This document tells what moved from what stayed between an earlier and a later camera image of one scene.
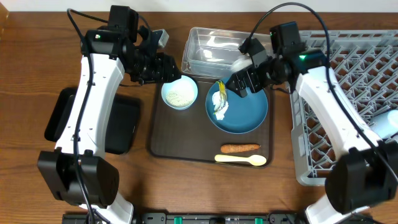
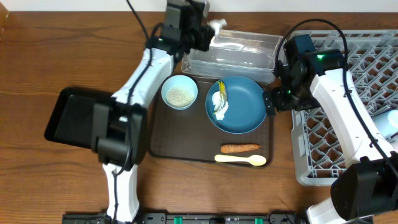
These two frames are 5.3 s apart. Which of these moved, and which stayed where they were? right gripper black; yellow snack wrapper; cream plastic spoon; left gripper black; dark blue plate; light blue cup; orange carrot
Moved: left gripper black; right gripper black
Stayed: orange carrot; dark blue plate; yellow snack wrapper; cream plastic spoon; light blue cup
